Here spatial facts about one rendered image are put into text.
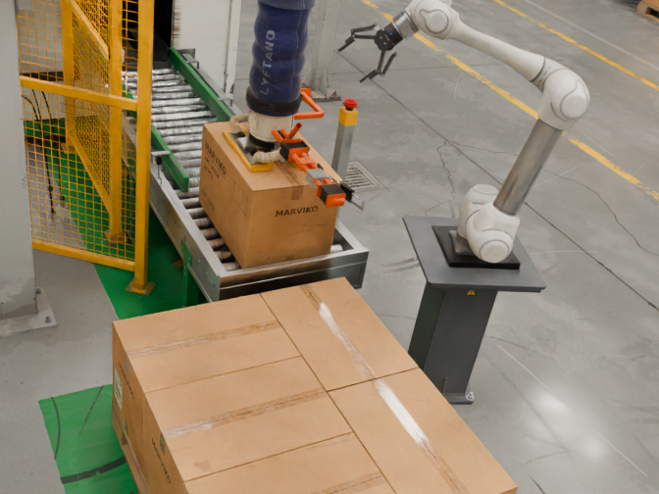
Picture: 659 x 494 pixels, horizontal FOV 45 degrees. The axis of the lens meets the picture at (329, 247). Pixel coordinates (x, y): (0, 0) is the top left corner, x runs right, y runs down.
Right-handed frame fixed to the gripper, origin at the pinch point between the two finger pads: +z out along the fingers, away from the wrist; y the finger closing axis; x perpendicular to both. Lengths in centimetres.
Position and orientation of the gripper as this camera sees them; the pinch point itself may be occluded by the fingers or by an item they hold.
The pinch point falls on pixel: (351, 64)
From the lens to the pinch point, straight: 298.6
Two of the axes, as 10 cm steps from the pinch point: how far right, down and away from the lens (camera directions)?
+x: -1.6, 1.6, -9.7
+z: -8.0, 5.5, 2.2
